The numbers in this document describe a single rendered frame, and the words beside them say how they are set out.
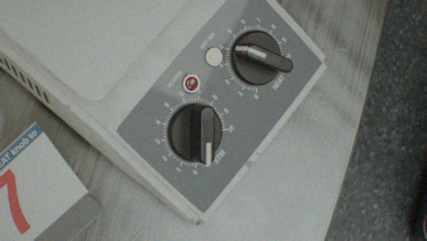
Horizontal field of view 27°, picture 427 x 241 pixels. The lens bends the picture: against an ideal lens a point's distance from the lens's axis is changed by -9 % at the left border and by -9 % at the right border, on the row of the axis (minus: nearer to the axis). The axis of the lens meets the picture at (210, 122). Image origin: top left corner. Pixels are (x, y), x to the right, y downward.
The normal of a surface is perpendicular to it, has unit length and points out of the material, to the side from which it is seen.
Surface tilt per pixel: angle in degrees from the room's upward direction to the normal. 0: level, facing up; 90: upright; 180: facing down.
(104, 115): 30
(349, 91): 0
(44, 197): 40
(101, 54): 0
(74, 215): 0
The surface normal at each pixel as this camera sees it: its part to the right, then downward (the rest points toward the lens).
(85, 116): 0.05, -0.25
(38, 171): 0.47, 0.27
